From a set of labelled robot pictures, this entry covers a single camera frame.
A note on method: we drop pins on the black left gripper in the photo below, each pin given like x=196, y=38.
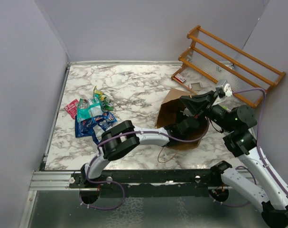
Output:
x=185, y=113

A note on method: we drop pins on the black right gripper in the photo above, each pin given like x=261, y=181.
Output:
x=200, y=104

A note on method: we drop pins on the brown paper bag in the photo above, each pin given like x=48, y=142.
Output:
x=187, y=132

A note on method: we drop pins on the blue M&Ms candy packet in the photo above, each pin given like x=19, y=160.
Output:
x=105, y=120

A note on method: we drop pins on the yellow green candy packet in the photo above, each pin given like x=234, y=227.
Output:
x=105, y=101

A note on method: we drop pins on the small blue white snack packet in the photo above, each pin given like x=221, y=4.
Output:
x=99, y=129

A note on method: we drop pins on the teal white snack packet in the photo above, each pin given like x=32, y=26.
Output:
x=88, y=108

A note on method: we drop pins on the blue Burts chips bag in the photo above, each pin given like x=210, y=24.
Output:
x=77, y=128

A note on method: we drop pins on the red snack packet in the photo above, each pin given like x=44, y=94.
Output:
x=71, y=108

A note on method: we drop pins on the blue salt vinegar chips bag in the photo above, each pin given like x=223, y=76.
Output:
x=87, y=127

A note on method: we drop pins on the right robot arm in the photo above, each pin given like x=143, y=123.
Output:
x=271, y=196

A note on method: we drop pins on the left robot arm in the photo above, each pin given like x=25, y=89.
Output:
x=124, y=137

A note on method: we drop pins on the open small cardboard box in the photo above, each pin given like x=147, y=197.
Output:
x=196, y=86

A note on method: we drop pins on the small red white box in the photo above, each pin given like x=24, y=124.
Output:
x=179, y=77

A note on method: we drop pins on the wooden two-tier rack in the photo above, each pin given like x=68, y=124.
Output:
x=215, y=59

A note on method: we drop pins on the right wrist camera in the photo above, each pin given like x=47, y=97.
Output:
x=223, y=91

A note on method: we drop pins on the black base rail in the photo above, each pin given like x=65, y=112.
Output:
x=152, y=183

